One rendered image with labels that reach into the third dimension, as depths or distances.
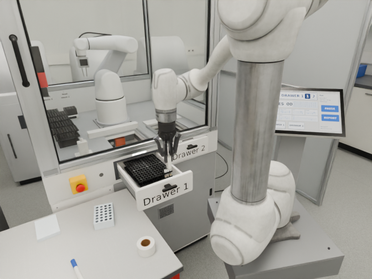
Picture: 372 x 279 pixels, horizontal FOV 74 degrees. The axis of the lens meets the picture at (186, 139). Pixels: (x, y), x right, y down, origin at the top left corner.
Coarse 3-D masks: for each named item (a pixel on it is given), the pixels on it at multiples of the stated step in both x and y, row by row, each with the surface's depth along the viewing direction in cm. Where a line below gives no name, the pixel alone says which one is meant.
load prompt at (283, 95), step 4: (280, 92) 159; (284, 92) 158; (288, 92) 158; (292, 92) 157; (296, 92) 157; (300, 92) 157; (304, 92) 156; (308, 92) 156; (312, 92) 156; (316, 92) 155; (280, 96) 158; (284, 96) 158; (288, 96) 157; (292, 96) 157; (296, 96) 156; (300, 96) 156; (304, 96) 156; (308, 96) 155; (312, 96) 155; (316, 96) 154
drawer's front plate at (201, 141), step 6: (198, 138) 154; (204, 138) 156; (180, 144) 147; (186, 144) 149; (192, 144) 152; (198, 144) 155; (204, 144) 158; (180, 150) 148; (186, 150) 151; (192, 150) 154; (198, 150) 156; (204, 150) 159; (174, 156) 148; (180, 156) 150; (186, 156) 153; (192, 156) 155; (174, 162) 149
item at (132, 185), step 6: (156, 156) 146; (120, 162) 137; (120, 168) 129; (174, 168) 129; (120, 174) 129; (126, 174) 124; (174, 174) 131; (126, 180) 123; (132, 180) 129; (126, 186) 124; (132, 186) 116; (138, 186) 125; (132, 192) 117
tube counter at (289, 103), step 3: (288, 102) 156; (291, 102) 156; (294, 102) 155; (297, 102) 155; (300, 102) 155; (303, 102) 155; (306, 102) 154; (309, 102) 154; (312, 102) 154; (315, 102) 154; (288, 105) 156; (291, 105) 155; (294, 105) 155; (297, 105) 155; (300, 105) 154; (303, 105) 154; (306, 105) 154; (309, 105) 154; (312, 105) 153; (315, 105) 153
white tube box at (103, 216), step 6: (102, 204) 118; (108, 204) 118; (96, 210) 116; (102, 210) 115; (108, 210) 115; (96, 216) 112; (102, 216) 111; (108, 216) 111; (96, 222) 109; (102, 222) 108; (108, 222) 109; (114, 222) 111; (96, 228) 108; (102, 228) 109
